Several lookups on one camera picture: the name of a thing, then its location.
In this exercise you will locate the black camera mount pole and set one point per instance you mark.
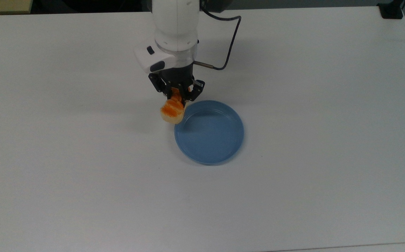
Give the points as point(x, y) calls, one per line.
point(391, 8)

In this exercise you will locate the bread with orange topping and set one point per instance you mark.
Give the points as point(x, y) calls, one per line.
point(172, 111)

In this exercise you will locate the beige board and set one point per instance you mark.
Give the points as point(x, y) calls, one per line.
point(4, 6)

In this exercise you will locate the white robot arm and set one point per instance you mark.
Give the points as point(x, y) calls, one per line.
point(174, 31)

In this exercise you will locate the blue round plate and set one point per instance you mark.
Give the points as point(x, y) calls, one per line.
point(209, 134)

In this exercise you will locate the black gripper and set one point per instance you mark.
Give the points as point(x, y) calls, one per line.
point(178, 75)

